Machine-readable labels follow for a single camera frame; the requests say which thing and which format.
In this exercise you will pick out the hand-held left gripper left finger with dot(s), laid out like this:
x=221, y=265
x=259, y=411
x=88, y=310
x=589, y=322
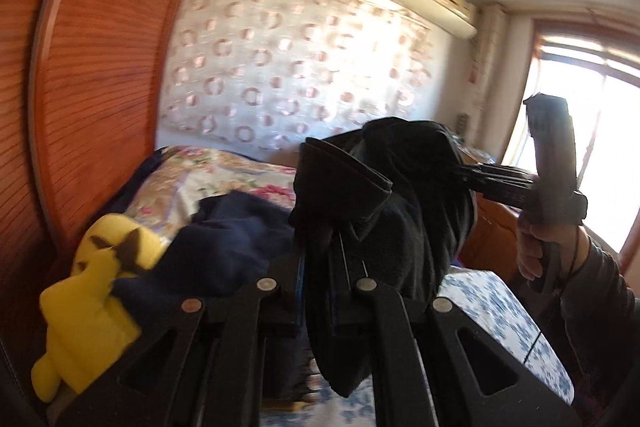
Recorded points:
x=285, y=307

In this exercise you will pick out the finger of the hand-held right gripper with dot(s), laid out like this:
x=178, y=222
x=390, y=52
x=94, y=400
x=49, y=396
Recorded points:
x=495, y=187

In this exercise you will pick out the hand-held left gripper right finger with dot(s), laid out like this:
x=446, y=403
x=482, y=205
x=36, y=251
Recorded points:
x=360, y=312

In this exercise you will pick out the black printed t-shirt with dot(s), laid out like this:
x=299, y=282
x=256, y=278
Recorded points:
x=400, y=207

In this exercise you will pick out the person's right forearm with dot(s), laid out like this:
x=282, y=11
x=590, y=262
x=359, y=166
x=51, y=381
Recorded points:
x=600, y=307

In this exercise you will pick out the person's right hand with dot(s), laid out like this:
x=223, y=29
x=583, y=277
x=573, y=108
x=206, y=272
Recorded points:
x=530, y=252

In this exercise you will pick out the long wooden cabinet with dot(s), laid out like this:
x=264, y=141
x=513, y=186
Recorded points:
x=495, y=232

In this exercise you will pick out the wood-framed window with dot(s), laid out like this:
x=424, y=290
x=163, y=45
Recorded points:
x=615, y=132

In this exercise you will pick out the navy blue folded cloth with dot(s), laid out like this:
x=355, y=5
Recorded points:
x=225, y=247

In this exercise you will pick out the white lace window curtain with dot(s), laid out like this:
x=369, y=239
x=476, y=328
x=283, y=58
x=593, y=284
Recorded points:
x=490, y=57

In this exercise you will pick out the blue floral bedsheet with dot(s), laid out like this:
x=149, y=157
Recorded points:
x=500, y=317

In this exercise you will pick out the navy blue blanket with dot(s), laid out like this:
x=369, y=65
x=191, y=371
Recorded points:
x=142, y=177

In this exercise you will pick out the yellow plush toy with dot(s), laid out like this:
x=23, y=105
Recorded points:
x=85, y=317

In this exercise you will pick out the sheer curtain with circles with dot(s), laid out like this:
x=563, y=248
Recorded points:
x=280, y=57

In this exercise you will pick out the wooden headboard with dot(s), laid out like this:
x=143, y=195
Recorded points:
x=100, y=57

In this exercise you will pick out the white wall air conditioner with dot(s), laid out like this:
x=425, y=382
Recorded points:
x=435, y=2

